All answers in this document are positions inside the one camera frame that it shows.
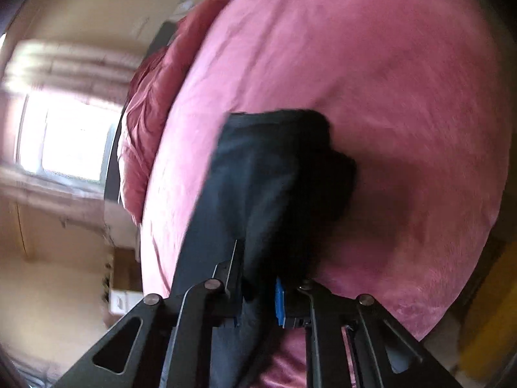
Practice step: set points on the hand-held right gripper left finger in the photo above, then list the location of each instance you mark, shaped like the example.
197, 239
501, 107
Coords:
226, 287

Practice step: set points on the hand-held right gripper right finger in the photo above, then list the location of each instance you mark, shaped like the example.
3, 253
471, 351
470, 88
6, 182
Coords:
280, 303

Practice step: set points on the black embroidered pants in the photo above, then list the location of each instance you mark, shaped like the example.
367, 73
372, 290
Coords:
274, 178

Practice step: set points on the wooden desk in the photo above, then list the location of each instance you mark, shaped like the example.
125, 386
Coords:
126, 266

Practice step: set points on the white cabinet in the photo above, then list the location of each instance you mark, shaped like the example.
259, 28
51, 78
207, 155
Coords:
123, 301

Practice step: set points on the dark grey headboard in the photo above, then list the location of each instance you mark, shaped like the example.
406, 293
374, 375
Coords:
111, 178

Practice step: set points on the red duvet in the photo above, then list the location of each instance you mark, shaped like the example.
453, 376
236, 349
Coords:
153, 109

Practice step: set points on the floral curtain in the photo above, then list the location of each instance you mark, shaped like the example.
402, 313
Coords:
72, 68
48, 198

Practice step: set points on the yellow object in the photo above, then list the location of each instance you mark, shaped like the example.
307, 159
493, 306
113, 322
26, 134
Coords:
488, 311

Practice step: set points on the window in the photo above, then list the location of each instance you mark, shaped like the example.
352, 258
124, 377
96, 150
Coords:
68, 137

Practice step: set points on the pink bed sheet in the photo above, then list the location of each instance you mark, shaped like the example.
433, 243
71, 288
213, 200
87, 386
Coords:
363, 89

